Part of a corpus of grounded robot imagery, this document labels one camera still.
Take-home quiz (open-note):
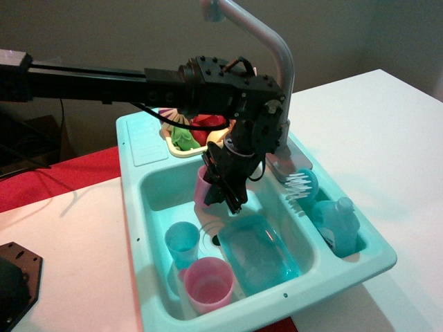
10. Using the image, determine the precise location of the teal dish brush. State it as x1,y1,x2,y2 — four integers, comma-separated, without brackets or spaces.
284,168,319,203

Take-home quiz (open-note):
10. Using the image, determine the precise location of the black power cord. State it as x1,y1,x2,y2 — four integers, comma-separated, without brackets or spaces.
57,98,66,163

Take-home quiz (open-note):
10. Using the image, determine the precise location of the red cloth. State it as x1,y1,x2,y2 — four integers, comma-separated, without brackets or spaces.
1,147,120,212

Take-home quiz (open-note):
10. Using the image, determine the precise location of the teal rectangular tray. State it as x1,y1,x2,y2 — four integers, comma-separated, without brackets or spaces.
217,215,300,296

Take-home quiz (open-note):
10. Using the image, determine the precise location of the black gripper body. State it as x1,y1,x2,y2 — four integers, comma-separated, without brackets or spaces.
203,142,263,194

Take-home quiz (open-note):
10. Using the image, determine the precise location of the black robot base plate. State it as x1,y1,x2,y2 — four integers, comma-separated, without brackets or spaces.
1,241,43,331

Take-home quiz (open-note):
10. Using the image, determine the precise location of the red toy apple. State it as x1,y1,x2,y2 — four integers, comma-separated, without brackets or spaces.
190,115,226,147

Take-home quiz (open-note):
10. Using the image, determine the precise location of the blue cup in sink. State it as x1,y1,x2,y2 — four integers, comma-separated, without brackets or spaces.
164,221,200,269

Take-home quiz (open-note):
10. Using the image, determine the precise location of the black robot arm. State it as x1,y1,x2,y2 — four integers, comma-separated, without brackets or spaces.
1,50,285,214

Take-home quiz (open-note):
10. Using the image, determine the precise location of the yellow toy fruit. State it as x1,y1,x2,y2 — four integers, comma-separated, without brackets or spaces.
206,128,229,145

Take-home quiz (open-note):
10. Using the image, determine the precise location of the blue toy soap bottle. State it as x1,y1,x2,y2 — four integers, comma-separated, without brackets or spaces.
311,197,360,258

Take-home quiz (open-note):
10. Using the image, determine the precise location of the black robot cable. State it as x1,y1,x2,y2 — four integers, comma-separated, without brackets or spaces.
134,102,231,131

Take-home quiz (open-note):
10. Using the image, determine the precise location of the small pink cup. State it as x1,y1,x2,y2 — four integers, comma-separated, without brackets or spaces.
194,165,211,208

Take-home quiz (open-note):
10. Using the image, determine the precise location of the green toy vegetable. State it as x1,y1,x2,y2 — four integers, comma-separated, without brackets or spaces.
171,127,201,151

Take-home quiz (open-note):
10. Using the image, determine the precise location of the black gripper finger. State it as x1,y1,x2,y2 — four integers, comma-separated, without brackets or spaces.
204,172,225,205
220,179,248,214

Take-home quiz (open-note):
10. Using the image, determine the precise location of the grey toy faucet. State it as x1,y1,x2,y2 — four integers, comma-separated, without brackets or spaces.
200,1,312,183

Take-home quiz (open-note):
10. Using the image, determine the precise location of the mint green toy sink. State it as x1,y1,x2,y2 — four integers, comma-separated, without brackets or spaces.
116,112,397,331

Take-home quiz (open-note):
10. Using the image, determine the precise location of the purple striped toy onion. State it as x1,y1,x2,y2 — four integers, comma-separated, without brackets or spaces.
158,108,190,131

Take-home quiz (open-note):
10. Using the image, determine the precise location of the cream dish rack basket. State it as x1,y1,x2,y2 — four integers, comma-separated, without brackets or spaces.
159,117,233,159

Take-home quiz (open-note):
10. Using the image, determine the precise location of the pink mug in sink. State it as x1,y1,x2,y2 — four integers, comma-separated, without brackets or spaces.
179,257,235,314

